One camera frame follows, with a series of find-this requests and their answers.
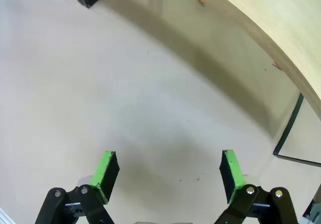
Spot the wooden shelf unit black frame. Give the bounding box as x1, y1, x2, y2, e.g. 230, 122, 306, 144
69, 0, 321, 165

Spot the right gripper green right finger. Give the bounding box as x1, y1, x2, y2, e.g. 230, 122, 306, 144
217, 149, 299, 224

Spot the aluminium profile rail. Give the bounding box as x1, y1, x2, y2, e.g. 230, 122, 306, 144
0, 207, 16, 224

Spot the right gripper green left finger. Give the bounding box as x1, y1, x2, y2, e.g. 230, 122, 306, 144
35, 150, 120, 224

